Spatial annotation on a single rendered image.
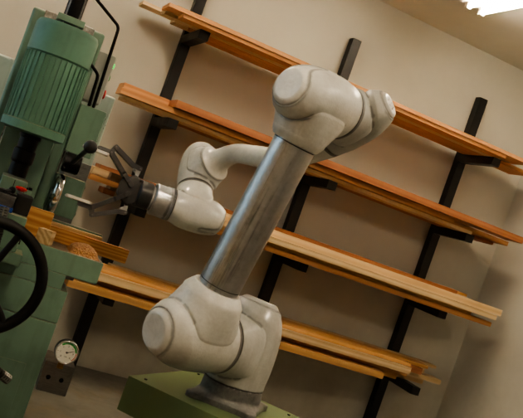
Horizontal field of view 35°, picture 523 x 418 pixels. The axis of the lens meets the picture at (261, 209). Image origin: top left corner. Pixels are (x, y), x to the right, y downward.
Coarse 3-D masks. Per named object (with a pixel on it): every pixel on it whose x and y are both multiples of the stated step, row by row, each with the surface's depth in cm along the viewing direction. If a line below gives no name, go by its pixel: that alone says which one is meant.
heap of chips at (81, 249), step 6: (66, 246) 227; (72, 246) 220; (78, 246) 220; (84, 246) 221; (90, 246) 224; (72, 252) 218; (78, 252) 218; (84, 252) 219; (90, 252) 220; (90, 258) 219; (96, 258) 221
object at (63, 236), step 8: (56, 232) 229; (64, 232) 230; (72, 232) 231; (56, 240) 230; (64, 240) 230; (72, 240) 231; (80, 240) 231; (88, 240) 232; (96, 240) 233; (96, 248) 233; (104, 248) 234; (112, 248) 234; (120, 248) 235; (104, 256) 234; (112, 256) 235; (120, 256) 235
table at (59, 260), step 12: (12, 252) 202; (24, 252) 212; (48, 252) 214; (60, 252) 215; (12, 264) 203; (48, 264) 214; (60, 264) 215; (72, 264) 216; (84, 264) 217; (96, 264) 218; (72, 276) 216; (84, 276) 217; (96, 276) 218
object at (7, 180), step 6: (6, 174) 223; (0, 180) 226; (6, 180) 220; (12, 180) 221; (18, 180) 221; (24, 180) 227; (0, 186) 220; (6, 186) 220; (12, 186) 221; (24, 186) 222; (24, 192) 222
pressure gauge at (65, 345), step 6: (60, 342) 212; (66, 342) 211; (72, 342) 212; (54, 348) 213; (60, 348) 211; (66, 348) 212; (72, 348) 212; (78, 348) 212; (54, 354) 211; (60, 354) 211; (66, 354) 212; (72, 354) 212; (78, 354) 212; (60, 360) 211; (66, 360) 212; (72, 360) 212; (60, 366) 213
